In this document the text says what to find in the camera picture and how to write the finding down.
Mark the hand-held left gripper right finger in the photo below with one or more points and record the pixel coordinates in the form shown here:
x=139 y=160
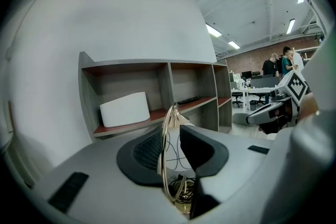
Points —
x=236 y=178

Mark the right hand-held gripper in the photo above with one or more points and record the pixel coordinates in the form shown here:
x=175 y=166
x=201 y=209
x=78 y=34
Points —
x=295 y=86

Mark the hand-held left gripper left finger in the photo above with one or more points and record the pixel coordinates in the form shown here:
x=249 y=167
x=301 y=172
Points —
x=105 y=165

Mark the gold desk lamp white globe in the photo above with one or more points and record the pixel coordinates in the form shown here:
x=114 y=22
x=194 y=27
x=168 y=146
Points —
x=165 y=154

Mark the person's right forearm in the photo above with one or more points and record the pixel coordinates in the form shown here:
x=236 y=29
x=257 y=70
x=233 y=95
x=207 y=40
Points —
x=309 y=107

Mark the long white office desk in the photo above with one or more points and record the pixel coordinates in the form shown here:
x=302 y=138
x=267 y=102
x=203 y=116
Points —
x=252 y=90

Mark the grey wooden desk with shelves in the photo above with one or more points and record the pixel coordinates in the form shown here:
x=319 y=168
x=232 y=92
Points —
x=126 y=84

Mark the black office chair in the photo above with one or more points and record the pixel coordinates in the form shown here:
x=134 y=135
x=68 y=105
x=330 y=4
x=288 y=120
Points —
x=237 y=98
x=259 y=98

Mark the white storage container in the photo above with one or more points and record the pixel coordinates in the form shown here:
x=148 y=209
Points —
x=123 y=110

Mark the black keyboard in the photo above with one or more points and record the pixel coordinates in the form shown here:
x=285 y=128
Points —
x=189 y=100

